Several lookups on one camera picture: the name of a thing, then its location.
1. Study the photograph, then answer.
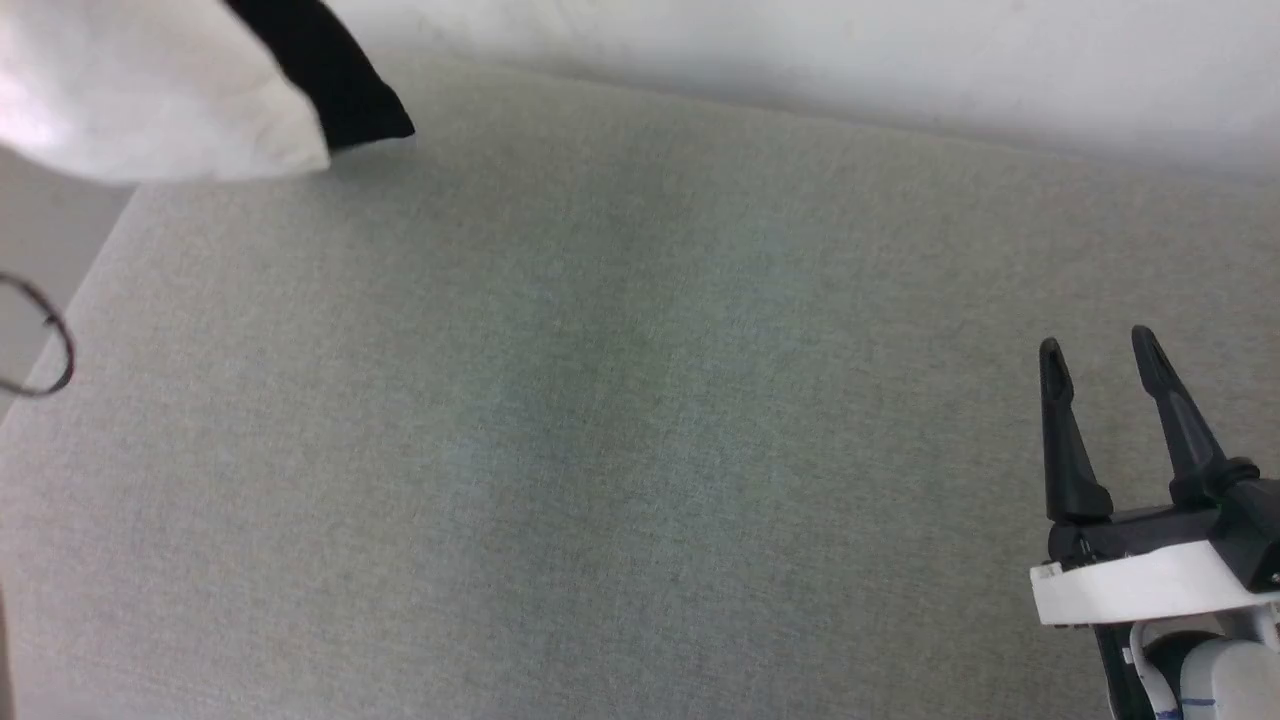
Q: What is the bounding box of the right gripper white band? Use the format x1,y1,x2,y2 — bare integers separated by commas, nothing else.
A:
1030,325,1280,626

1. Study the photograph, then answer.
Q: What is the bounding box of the white and black raglan shirt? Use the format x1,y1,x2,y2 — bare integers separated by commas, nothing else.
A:
0,0,416,186

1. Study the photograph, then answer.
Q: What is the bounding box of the grey fabric sofa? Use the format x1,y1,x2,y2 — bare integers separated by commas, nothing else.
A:
0,50,1280,720

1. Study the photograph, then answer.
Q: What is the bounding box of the thin black cable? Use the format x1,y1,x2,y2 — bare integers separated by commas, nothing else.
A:
0,272,77,399

